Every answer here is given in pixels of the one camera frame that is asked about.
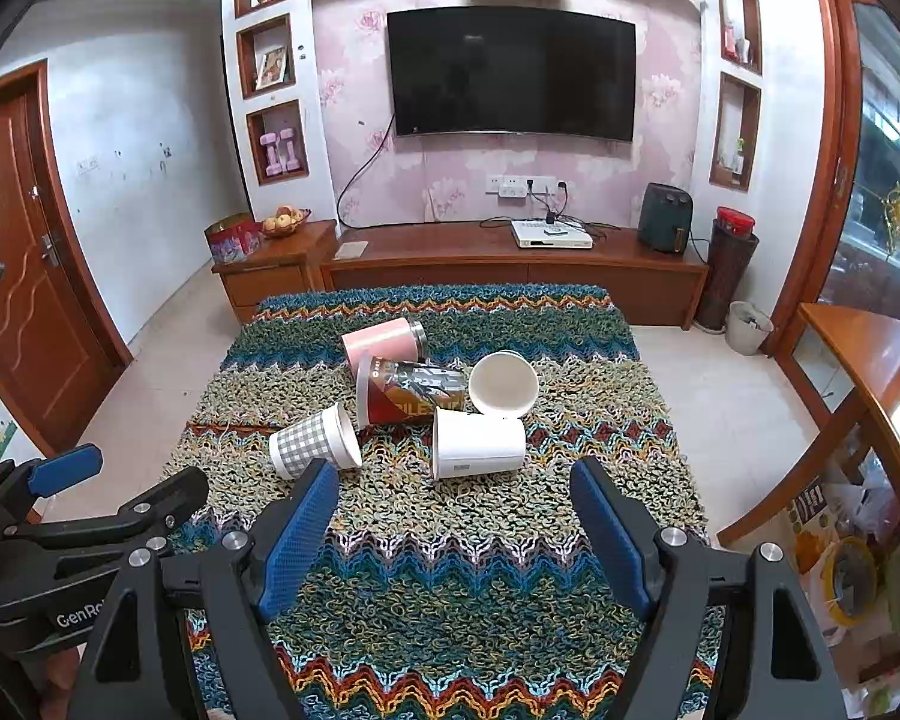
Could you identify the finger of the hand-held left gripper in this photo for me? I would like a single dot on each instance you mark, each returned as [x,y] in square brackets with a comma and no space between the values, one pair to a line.
[154,501]
[64,469]

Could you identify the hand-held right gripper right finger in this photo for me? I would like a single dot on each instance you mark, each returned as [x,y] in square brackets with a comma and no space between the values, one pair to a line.
[613,536]

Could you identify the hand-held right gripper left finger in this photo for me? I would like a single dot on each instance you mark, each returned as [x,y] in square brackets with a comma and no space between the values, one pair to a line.
[298,536]

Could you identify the grey checkered cup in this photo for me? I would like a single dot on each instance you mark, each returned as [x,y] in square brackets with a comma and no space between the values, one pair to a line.
[304,442]

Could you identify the white cup with label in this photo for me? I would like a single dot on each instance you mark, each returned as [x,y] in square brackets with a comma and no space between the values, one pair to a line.
[480,444]

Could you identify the brown printed cup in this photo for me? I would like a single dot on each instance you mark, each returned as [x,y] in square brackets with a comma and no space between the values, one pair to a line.
[409,392]

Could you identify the plain white cup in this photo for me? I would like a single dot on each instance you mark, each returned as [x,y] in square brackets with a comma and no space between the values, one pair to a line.
[502,386]

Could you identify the pink cup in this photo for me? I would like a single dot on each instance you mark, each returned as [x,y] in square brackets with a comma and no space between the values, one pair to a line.
[382,345]

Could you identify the person's left hand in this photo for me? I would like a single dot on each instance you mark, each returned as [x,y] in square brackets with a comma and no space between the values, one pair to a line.
[58,690]

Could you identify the colourful knitted blanket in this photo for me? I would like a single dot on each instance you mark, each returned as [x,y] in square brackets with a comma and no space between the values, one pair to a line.
[457,585]

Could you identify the brown wooden door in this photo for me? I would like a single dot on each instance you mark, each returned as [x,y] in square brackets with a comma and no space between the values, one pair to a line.
[22,300]

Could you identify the orange snack packet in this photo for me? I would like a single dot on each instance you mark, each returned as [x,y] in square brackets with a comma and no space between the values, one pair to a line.
[810,517]

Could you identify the yellow bowl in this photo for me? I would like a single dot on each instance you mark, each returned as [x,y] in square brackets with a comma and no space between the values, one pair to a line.
[847,585]

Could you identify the small white waste bin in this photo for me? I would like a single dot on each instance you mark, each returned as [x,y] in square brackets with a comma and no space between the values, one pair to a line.
[746,330]

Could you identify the small wooden side cabinet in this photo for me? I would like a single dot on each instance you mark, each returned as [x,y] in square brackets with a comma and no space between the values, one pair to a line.
[270,281]

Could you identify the pink printed tin box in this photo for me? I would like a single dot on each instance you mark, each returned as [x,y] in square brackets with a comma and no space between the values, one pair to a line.
[232,241]

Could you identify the dark wicker basket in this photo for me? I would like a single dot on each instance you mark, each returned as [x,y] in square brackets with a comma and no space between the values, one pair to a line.
[724,277]

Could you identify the paper sheet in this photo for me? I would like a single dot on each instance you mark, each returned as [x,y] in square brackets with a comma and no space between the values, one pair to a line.
[351,250]

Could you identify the white set-top box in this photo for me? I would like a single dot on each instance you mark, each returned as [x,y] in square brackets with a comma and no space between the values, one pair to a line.
[551,238]

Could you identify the long wooden tv cabinet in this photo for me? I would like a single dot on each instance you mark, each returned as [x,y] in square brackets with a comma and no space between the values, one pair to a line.
[457,274]

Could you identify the bowl of fruit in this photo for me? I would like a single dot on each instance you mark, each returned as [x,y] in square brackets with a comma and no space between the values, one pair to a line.
[283,223]

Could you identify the wooden side table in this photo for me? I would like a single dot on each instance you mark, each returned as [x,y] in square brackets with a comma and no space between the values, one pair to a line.
[870,360]

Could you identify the dark green air fryer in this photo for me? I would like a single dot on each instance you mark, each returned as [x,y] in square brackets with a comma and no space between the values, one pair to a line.
[664,217]

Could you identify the red container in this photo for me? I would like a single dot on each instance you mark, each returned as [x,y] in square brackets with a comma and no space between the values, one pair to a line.
[735,220]

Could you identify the pink dumbbell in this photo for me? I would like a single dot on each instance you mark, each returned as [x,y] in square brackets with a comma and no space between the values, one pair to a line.
[272,156]
[290,151]

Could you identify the small potted plant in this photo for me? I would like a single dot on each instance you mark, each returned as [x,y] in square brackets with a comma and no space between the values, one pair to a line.
[739,157]

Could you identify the wooden framed glass door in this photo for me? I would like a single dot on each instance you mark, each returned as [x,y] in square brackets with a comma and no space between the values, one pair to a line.
[832,165]

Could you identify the black television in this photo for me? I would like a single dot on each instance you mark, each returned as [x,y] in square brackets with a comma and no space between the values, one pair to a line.
[510,71]

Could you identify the white wall power outlet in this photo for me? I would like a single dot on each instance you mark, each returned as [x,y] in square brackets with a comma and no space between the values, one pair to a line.
[514,186]

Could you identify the photo frame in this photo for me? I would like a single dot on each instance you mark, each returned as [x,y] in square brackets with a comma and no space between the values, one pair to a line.
[272,66]

